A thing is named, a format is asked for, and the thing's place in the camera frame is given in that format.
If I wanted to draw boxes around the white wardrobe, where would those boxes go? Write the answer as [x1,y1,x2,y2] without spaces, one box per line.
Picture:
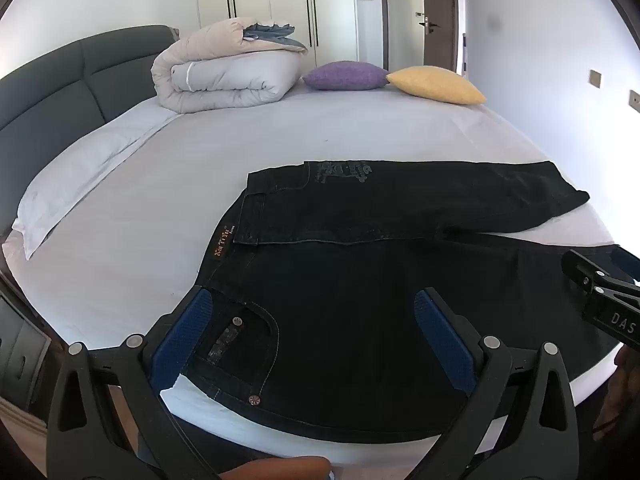
[195,0,359,63]

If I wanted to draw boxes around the black denim pants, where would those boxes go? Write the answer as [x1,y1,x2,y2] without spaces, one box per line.
[179,160,621,445]

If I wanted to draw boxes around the yellow cushion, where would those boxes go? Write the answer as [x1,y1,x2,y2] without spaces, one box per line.
[386,66,487,106]

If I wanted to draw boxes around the dark nightstand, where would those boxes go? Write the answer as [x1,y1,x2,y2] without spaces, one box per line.
[0,287,52,413]

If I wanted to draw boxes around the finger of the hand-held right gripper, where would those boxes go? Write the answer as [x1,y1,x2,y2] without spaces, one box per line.
[561,249,640,297]
[607,246,640,282]

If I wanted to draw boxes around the brown door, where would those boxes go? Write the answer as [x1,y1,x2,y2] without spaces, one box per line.
[382,0,460,71]

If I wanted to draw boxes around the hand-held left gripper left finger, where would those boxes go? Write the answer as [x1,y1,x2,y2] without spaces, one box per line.
[47,286,221,480]

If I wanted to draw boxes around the purple cushion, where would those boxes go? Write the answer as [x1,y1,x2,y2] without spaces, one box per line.
[302,61,391,92]

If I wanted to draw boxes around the white pillow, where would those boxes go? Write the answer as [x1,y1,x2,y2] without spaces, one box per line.
[11,110,181,261]

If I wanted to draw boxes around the person's right hand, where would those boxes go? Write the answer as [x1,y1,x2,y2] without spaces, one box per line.
[600,347,640,433]

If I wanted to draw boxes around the grey upholstered headboard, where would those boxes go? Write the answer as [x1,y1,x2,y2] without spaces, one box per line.
[0,25,182,153]

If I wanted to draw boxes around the folded beige duvet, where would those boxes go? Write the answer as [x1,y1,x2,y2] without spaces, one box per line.
[151,16,310,114]

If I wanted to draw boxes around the person's leg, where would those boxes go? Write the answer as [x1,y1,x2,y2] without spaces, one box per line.
[227,456,333,480]

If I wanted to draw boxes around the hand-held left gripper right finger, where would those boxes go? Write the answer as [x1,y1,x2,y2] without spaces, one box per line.
[414,287,596,480]

